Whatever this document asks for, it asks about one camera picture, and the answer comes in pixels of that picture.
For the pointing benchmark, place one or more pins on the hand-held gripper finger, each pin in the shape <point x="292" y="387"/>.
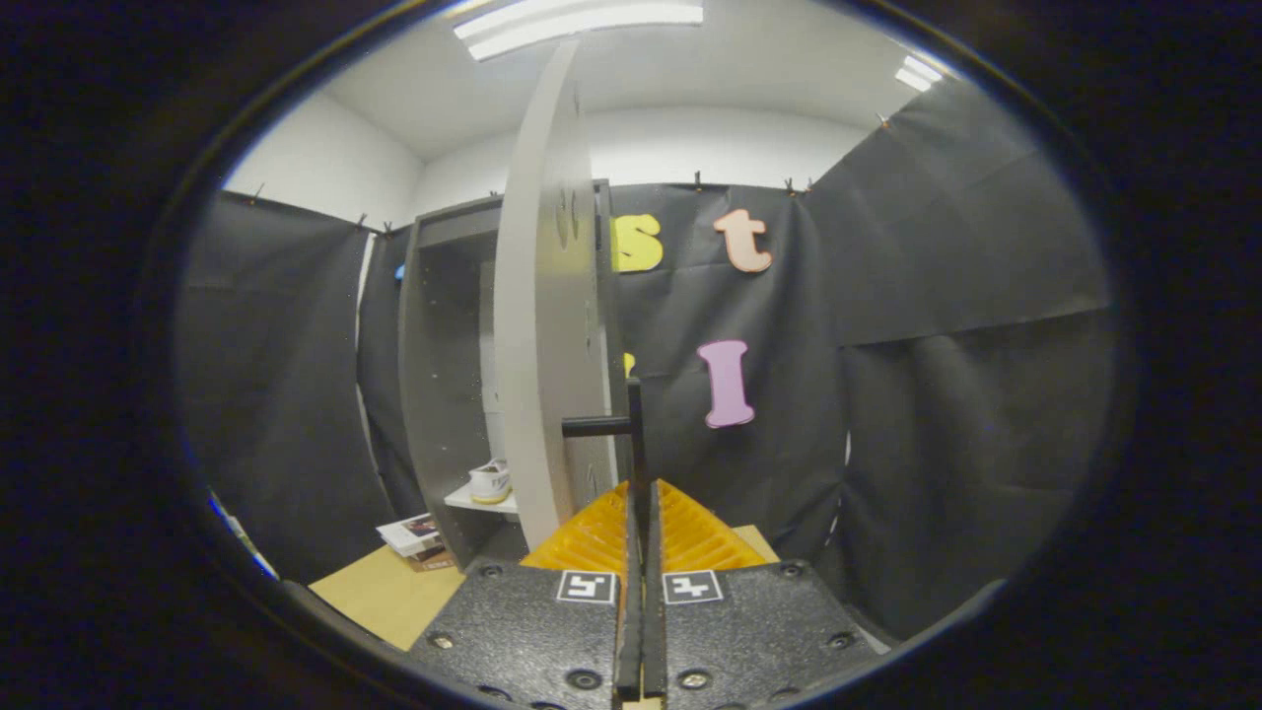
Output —
<point x="630" y="611"/>
<point x="655" y="611"/>

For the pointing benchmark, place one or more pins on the white shoe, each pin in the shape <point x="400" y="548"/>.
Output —
<point x="490" y="483"/>

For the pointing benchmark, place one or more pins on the grey shoe cabinet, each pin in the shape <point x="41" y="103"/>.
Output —
<point x="434" y="394"/>

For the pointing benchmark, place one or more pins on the brown book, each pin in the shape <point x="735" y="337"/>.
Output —
<point x="434" y="562"/>

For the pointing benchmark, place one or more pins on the white printed booklet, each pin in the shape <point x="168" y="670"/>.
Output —
<point x="409" y="534"/>

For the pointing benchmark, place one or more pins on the black backdrop cloth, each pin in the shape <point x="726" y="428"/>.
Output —
<point x="937" y="444"/>

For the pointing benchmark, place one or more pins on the long ceiling light panel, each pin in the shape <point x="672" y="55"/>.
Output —
<point x="582" y="25"/>

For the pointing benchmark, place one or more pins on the small ceiling light panel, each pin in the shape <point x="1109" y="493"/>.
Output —
<point x="919" y="74"/>

